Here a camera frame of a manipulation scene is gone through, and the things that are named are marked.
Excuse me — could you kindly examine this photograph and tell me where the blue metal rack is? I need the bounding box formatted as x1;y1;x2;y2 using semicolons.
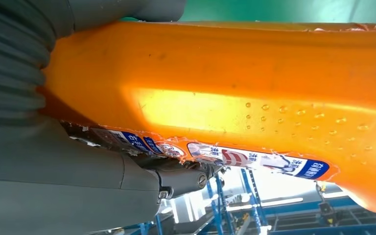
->
123;168;376;235

